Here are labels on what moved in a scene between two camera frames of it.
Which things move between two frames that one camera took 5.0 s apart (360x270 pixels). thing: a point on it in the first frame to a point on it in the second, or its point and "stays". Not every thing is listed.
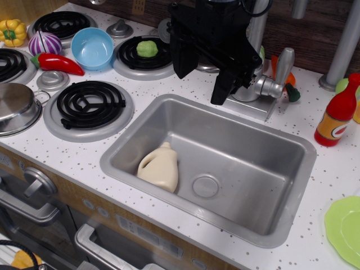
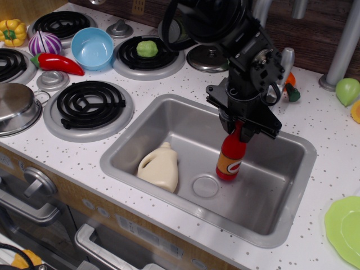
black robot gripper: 213,33 to 253,111
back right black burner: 127,62 stays
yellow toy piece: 23,260 stays
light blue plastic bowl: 93,48 stays
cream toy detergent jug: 160,166 stays
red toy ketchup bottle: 337,114 to 232,155
